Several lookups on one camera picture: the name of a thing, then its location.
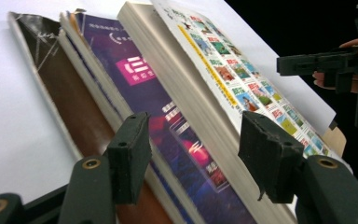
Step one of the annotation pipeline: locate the wooden table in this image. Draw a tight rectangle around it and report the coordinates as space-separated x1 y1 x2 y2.
321 125 348 158

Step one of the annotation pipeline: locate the white board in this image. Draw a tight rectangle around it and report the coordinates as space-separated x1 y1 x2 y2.
0 0 337 203

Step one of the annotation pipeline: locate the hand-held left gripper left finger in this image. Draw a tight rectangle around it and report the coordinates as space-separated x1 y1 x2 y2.
57 111 153 224

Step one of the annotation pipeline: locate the brown cover book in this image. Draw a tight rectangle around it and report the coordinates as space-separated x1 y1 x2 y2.
7 11 175 224

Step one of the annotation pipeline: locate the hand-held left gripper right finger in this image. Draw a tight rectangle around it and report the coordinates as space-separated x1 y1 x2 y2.
237 110 358 224

